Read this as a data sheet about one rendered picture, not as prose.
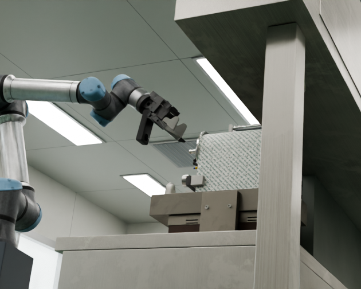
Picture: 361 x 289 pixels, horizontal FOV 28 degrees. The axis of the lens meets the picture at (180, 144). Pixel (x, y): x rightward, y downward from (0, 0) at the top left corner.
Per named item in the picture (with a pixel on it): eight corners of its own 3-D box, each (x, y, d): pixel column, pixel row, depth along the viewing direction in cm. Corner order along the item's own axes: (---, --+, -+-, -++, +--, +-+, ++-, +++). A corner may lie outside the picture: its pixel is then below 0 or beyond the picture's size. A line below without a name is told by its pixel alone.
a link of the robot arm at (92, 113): (81, 105, 243) (104, 82, 244) (93, 119, 253) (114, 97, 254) (95, 118, 239) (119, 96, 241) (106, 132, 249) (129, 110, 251)
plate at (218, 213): (201, 234, 189) (205, 194, 193) (237, 233, 184) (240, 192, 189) (197, 231, 187) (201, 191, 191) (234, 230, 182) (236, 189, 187)
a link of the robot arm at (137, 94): (125, 101, 243) (136, 110, 250) (133, 107, 241) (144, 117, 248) (139, 84, 244) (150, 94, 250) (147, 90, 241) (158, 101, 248)
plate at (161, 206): (173, 231, 211) (175, 211, 213) (306, 226, 194) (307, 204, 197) (149, 215, 198) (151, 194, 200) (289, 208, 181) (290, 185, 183)
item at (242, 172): (193, 218, 215) (198, 160, 222) (269, 215, 205) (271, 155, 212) (193, 218, 214) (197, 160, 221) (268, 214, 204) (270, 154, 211)
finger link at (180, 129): (193, 131, 234) (174, 114, 238) (182, 144, 234) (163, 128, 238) (196, 133, 236) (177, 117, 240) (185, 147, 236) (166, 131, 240)
